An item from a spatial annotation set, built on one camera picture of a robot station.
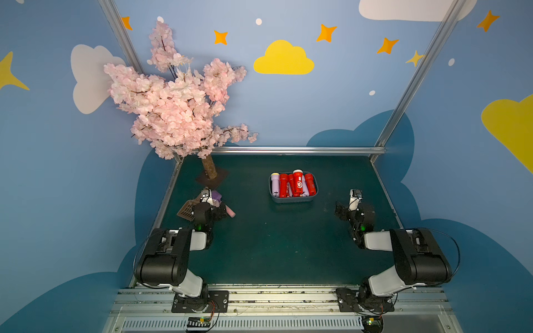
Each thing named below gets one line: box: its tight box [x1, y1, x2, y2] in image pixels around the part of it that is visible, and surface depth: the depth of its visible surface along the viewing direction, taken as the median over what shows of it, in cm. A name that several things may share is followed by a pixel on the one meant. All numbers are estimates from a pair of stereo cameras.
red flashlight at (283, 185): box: [278, 173, 289, 198], surface depth 103 cm
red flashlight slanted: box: [305, 173, 318, 197], surface depth 103 cm
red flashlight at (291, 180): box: [288, 173, 295, 198], surface depth 103 cm
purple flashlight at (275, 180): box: [270, 172, 280, 198], surface depth 103 cm
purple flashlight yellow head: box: [301, 178, 310, 197], surface depth 100 cm
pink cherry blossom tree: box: [104, 20, 259, 180], surface depth 72 cm
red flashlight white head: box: [292, 169, 304, 198], surface depth 100 cm
